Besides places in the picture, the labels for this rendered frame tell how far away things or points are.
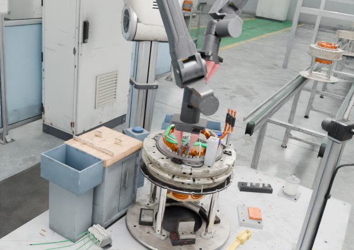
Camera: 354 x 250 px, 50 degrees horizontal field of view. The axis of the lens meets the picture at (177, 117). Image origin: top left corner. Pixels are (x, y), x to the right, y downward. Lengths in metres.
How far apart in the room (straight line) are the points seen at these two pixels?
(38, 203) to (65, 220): 1.56
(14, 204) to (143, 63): 1.62
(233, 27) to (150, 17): 0.47
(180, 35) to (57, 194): 0.66
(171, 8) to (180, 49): 0.11
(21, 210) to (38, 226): 1.41
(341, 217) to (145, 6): 1.18
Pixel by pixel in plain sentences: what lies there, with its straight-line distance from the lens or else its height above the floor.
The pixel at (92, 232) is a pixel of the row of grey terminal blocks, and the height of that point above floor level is 0.82.
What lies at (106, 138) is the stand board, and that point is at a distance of 1.40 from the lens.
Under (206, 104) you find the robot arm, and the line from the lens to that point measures 1.00.
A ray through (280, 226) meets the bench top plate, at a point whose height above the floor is 0.78.
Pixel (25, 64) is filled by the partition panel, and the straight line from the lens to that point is 3.72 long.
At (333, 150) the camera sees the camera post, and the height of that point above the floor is 1.33.
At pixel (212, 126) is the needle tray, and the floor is 1.04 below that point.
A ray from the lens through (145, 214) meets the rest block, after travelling 1.41.
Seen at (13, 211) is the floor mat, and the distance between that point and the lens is 2.85.
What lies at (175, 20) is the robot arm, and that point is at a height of 1.54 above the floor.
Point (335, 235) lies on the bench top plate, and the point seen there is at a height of 0.78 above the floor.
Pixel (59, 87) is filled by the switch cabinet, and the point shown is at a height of 0.51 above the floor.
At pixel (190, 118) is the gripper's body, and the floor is 1.28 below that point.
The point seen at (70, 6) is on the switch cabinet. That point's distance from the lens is 3.39.
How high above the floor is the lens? 1.67
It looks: 21 degrees down
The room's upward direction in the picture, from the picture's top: 8 degrees clockwise
